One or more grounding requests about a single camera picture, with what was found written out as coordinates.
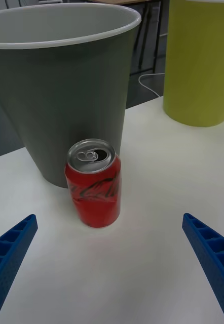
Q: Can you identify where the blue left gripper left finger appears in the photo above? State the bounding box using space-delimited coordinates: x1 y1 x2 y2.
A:
0 214 39 324

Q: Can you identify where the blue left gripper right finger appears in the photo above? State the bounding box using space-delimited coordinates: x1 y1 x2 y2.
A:
182 213 224 324

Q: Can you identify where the red drink can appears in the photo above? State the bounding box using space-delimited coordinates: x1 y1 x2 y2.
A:
64 138 122 228

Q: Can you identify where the grey plastic waste bin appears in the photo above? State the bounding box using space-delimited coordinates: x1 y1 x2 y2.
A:
0 2 142 189

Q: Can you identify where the yellow-green plastic waste bin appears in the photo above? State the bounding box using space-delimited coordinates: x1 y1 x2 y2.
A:
163 0 224 128

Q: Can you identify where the white cable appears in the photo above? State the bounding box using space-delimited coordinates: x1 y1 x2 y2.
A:
138 72 166 98

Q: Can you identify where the black desk frame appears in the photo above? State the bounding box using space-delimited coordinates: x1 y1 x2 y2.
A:
132 0 169 74

